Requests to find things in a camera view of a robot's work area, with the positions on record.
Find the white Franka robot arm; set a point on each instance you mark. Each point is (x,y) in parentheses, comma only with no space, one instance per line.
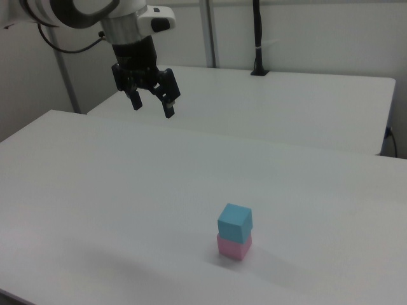
(159,14)

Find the blue cube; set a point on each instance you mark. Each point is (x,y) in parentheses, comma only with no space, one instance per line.
(233,224)

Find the pink cube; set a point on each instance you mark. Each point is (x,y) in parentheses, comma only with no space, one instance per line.
(232,249)

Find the white side table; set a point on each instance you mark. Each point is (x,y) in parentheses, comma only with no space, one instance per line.
(286,105)

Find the grey metal frame post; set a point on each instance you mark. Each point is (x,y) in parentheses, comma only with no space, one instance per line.
(209,31)

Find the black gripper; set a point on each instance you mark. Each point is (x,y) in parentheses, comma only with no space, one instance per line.
(135,55)

